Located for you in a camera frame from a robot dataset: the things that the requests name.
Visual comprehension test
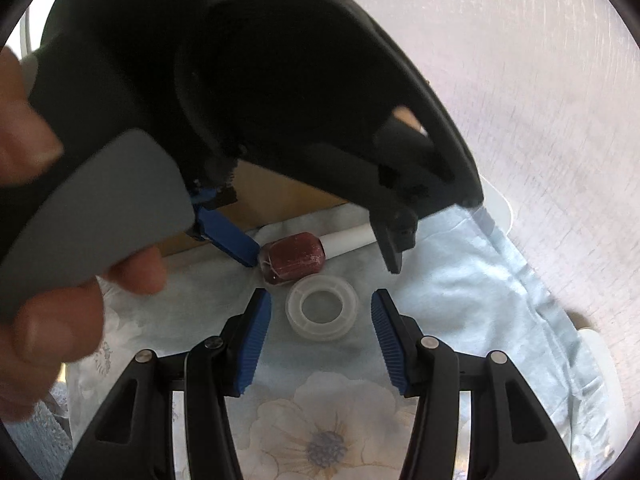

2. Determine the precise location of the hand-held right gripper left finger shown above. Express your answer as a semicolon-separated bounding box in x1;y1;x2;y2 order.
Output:
61;288;273;480

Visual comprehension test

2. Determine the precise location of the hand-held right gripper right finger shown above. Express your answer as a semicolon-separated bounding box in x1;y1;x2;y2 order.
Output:
371;288;583;480

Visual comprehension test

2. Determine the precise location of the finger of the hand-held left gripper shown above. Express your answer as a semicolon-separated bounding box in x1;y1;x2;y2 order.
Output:
370;206;418;275
190;187;261;268

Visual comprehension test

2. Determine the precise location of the clear plastic ring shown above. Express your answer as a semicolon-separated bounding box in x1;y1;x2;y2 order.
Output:
285;275;362;342

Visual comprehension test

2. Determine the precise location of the dark red nail polish bottle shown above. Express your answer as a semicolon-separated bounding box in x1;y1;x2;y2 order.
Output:
259;225;373;287

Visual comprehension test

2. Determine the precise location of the person's left hand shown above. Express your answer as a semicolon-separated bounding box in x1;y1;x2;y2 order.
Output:
0;50;168;423

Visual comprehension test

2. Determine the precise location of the light blue floral blanket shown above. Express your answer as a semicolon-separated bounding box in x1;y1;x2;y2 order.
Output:
50;202;626;480

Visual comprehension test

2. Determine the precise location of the light blue towel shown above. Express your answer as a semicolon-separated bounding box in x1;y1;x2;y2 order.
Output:
0;385;71;467

